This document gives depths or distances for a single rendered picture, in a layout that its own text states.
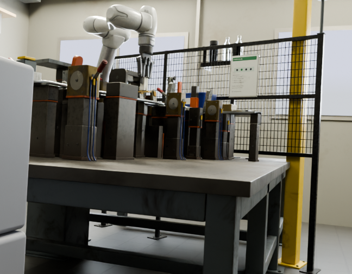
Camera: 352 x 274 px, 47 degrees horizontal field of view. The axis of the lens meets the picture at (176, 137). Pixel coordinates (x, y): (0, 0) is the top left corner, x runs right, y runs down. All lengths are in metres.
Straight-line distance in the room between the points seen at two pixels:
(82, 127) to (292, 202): 1.74
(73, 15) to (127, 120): 4.17
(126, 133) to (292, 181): 1.44
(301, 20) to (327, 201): 2.31
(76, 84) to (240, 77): 1.67
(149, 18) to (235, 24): 2.84
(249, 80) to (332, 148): 1.92
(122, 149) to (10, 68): 1.18
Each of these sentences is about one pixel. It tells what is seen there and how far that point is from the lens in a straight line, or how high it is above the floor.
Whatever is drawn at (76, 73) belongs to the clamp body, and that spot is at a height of 1.03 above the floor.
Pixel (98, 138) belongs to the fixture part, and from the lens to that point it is 1.87.
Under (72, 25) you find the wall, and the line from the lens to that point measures 5.82.
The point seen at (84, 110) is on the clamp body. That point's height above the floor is 0.89.
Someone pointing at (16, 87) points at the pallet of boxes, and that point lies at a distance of 0.63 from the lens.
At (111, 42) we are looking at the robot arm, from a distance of 2.75.
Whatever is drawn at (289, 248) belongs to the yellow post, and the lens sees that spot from 2.94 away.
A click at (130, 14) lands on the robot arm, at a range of 2.13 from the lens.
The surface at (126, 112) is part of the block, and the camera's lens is 1.77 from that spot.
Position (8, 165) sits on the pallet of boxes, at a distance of 0.62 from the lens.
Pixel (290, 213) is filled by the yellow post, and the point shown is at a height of 0.35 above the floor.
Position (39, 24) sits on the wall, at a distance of 6.13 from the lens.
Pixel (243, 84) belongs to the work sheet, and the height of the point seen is 1.24.
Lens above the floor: 0.78
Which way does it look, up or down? 1 degrees up
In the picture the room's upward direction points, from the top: 3 degrees clockwise
